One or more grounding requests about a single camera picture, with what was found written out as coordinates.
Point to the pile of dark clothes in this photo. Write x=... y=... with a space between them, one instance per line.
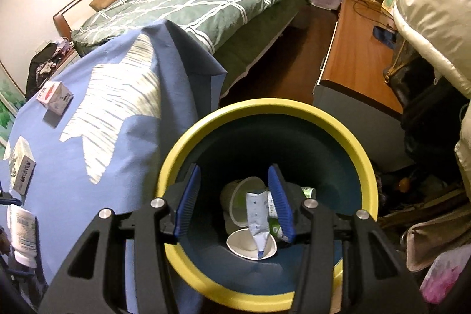
x=44 y=63

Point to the wooden bed with headboard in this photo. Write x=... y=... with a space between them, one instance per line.
x=236 y=32

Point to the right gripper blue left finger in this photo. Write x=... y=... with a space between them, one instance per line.
x=187 y=192

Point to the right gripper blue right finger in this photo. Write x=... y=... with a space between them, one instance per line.
x=279 y=194

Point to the white tube with barcode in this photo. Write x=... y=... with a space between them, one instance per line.
x=22 y=225

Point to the blue white toothpaste tube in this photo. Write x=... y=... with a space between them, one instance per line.
x=257 y=215

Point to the small green carton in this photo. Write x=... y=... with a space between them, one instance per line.
x=280 y=218

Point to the cream puffer jacket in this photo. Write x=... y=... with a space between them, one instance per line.
x=433 y=83

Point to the blue tablecloth with stars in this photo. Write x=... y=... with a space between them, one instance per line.
x=132 y=98

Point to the wooden side desk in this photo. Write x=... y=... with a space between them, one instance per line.
x=356 y=59

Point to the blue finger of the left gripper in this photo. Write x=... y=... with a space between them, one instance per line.
x=7 y=199

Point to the green plaid duvet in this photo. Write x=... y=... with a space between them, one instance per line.
x=210 y=22

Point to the green tea carton box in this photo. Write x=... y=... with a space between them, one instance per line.
x=21 y=164

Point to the yellow rimmed trash bin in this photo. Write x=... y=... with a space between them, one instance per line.
x=252 y=165

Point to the sliding wardrobe glass door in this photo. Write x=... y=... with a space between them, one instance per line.
x=12 y=99

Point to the pink strawberry milk carton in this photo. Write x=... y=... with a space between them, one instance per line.
x=54 y=96

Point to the white paper cup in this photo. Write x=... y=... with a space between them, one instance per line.
x=242 y=244

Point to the clear green label jar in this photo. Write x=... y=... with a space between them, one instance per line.
x=309 y=192

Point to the white bedside cabinet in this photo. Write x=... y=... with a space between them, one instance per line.
x=70 y=59

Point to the pink floral bag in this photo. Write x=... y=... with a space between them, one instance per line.
x=440 y=246

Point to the paper noodle bowl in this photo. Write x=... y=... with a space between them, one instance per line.
x=233 y=200

